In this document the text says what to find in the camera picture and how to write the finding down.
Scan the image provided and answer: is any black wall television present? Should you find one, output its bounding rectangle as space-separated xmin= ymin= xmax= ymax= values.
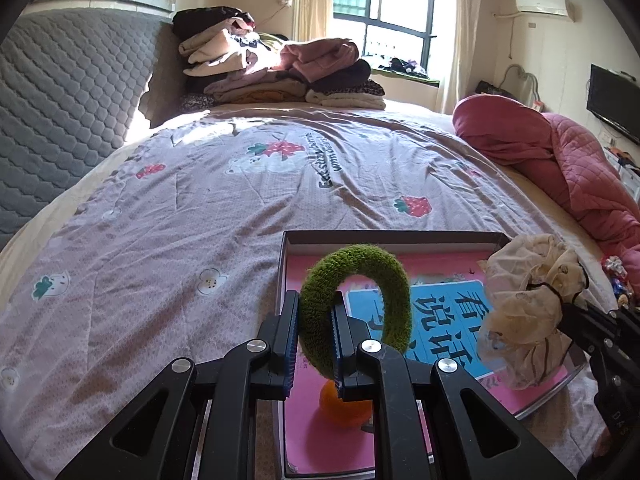
xmin=586 ymin=63 xmax=640 ymax=138

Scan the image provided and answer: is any white air conditioner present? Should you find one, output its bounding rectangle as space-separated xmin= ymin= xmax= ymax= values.
xmin=515 ymin=0 xmax=576 ymax=22

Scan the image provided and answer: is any white drawer unit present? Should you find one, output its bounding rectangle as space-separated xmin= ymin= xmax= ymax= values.
xmin=605 ymin=145 xmax=640 ymax=186

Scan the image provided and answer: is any grey quilted headboard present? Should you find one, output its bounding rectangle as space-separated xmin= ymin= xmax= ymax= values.
xmin=0 ymin=7 xmax=176 ymax=251

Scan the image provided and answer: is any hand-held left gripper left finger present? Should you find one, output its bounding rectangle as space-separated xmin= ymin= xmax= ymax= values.
xmin=55 ymin=290 xmax=301 ymax=480

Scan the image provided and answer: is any dark cloth bundle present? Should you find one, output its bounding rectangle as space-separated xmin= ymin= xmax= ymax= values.
xmin=390 ymin=57 xmax=430 ymax=78

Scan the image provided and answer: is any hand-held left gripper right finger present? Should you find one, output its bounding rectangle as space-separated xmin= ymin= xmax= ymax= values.
xmin=329 ymin=292 xmax=576 ymax=480

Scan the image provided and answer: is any pink and blue book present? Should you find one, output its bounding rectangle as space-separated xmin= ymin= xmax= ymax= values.
xmin=282 ymin=252 xmax=571 ymax=476

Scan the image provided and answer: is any pink quilted blanket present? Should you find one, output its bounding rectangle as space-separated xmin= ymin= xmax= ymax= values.
xmin=452 ymin=95 xmax=640 ymax=276

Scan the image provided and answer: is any small colourful doll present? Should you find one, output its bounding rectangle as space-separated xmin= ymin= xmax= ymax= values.
xmin=600 ymin=255 xmax=628 ymax=293

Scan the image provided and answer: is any green fuzzy ring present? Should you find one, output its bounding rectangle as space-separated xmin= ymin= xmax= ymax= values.
xmin=298 ymin=243 xmax=413 ymax=380

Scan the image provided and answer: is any cream fabric scrunchie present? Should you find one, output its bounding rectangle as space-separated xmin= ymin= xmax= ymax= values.
xmin=476 ymin=233 xmax=591 ymax=392

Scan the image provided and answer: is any white arched metal frame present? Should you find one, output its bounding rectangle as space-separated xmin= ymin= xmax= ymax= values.
xmin=502 ymin=63 xmax=542 ymax=106

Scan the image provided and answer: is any shallow grey cardboard box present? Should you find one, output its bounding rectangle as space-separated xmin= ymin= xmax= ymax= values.
xmin=274 ymin=230 xmax=586 ymax=480

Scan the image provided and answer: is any cream straight curtain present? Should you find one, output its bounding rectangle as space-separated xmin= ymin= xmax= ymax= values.
xmin=437 ymin=0 xmax=483 ymax=116

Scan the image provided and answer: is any orange tangerine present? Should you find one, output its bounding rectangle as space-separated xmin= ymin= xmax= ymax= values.
xmin=319 ymin=380 xmax=373 ymax=428

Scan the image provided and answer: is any green sill cushion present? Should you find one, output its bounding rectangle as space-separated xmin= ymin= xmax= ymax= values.
xmin=370 ymin=67 xmax=441 ymax=86

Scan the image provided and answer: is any pile of folded clothes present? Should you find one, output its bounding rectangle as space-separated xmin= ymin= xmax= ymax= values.
xmin=172 ymin=6 xmax=387 ymax=113

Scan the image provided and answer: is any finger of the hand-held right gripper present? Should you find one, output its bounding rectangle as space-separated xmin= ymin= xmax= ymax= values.
xmin=556 ymin=302 xmax=628 ymax=361
xmin=605 ymin=305 xmax=640 ymax=343

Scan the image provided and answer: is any black bag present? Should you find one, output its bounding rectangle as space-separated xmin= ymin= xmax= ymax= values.
xmin=475 ymin=80 xmax=516 ymax=100

